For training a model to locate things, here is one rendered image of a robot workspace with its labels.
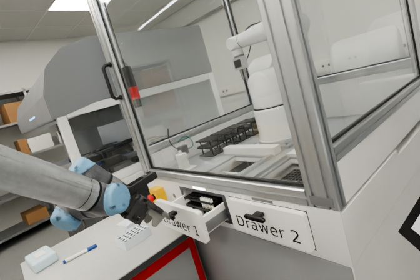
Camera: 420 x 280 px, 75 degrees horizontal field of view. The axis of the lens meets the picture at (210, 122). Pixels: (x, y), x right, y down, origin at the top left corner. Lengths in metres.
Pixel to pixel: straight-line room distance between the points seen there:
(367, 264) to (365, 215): 0.12
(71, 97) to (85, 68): 0.19
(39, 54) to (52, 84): 3.70
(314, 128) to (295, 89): 0.10
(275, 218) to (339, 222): 0.18
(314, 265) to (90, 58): 1.52
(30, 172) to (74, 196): 0.11
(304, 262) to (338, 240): 0.15
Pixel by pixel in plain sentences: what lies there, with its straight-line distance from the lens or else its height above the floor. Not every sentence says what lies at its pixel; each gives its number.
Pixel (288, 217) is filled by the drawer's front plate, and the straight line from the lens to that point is 0.80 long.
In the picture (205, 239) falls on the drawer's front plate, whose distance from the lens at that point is 0.96.
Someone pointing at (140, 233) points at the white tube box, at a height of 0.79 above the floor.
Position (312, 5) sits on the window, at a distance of 0.75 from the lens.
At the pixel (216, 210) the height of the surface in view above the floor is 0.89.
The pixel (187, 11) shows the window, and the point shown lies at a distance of 0.90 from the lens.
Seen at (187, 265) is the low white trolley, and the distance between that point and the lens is 1.28.
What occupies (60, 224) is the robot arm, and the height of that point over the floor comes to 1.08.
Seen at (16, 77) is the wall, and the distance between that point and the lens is 5.23.
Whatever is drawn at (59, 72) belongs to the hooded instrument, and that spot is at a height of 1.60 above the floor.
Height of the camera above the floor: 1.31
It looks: 8 degrees down
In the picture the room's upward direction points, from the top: 16 degrees counter-clockwise
